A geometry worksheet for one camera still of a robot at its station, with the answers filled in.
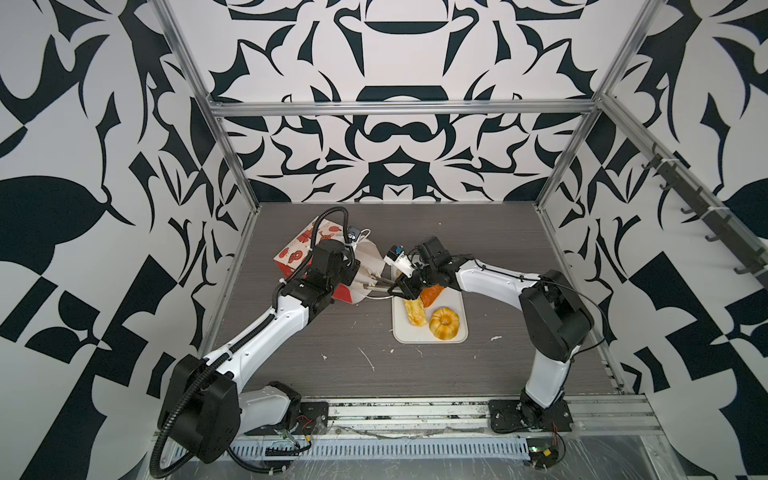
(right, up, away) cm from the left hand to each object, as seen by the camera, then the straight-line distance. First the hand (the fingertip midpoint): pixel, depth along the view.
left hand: (345, 246), depth 82 cm
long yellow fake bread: (+20, -20, +7) cm, 29 cm away
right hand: (+13, -12, +7) cm, 19 cm away
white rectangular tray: (+17, -26, +7) cm, 31 cm away
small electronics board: (+47, -48, -11) cm, 68 cm away
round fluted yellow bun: (+28, -23, +6) cm, 36 cm away
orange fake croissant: (+24, -15, +9) cm, 30 cm away
